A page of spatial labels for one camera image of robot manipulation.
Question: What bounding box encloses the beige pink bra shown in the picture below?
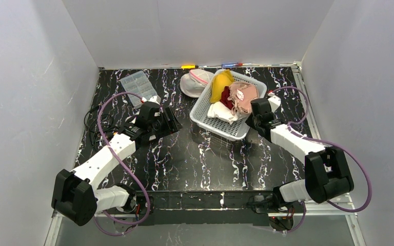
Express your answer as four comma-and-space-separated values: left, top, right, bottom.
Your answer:
228, 81, 259, 115

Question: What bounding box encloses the red bra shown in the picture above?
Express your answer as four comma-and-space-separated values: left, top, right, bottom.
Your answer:
220, 86, 234, 110

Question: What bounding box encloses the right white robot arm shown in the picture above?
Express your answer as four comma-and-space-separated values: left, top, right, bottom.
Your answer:
246, 98, 354, 207

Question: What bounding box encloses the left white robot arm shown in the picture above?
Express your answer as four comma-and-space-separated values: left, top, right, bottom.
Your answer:
51, 101, 182, 226

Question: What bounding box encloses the white mesh bag pink zipper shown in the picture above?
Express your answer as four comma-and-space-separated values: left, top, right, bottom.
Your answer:
180, 69, 214, 98

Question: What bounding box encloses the white bra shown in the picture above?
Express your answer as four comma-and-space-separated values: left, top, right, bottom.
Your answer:
207, 102, 249, 125

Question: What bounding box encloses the yellow bra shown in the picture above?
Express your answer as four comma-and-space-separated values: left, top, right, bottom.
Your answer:
209, 70, 234, 104

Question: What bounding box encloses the white plastic basket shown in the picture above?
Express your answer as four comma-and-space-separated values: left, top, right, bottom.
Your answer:
190, 71, 267, 141

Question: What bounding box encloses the clear plastic organizer box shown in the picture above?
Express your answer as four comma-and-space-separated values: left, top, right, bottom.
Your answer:
120, 71, 158, 100

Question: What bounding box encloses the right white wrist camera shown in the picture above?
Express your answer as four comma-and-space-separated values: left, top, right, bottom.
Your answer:
267, 93, 281, 113

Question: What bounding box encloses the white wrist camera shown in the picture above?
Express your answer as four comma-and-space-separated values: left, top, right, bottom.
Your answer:
147, 95, 161, 105
267, 93, 281, 113

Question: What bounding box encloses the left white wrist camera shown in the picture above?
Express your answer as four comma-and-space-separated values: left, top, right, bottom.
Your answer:
147, 95, 161, 105

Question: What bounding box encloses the yellow handled screwdriver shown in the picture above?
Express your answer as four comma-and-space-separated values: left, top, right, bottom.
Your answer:
181, 65, 199, 69

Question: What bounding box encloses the blue red handled screwdriver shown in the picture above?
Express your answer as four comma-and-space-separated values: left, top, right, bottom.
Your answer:
221, 63, 243, 68

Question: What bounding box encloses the black coiled cable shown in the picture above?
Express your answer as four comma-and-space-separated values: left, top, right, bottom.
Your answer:
83, 106, 123, 153

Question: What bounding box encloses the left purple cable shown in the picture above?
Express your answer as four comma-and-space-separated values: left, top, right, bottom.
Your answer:
93, 92, 152, 237

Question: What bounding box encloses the black base frame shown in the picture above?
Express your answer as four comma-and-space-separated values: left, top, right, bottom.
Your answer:
113, 190, 294, 232

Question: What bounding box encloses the aluminium side rail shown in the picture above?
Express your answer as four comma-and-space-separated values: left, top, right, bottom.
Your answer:
292, 61, 366, 246

